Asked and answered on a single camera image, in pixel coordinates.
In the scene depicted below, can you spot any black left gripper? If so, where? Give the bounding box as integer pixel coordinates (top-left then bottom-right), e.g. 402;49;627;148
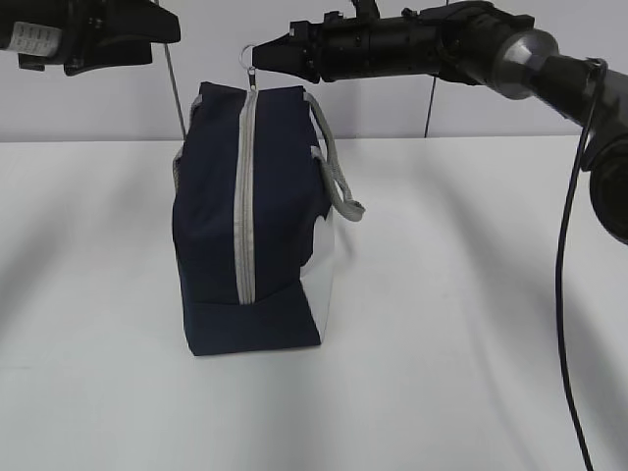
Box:
1;1;181;77

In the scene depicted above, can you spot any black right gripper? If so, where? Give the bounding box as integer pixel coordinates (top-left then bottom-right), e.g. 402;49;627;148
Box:
252;11;373;82

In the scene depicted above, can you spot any navy and white lunch bag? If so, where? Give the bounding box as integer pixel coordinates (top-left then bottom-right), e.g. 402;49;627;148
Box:
172;81;365;356

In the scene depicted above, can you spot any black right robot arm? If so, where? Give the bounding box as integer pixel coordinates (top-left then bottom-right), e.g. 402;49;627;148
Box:
252;1;627;242

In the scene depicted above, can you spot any black cable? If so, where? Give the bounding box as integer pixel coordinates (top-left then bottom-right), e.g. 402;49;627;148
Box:
552;56;609;471

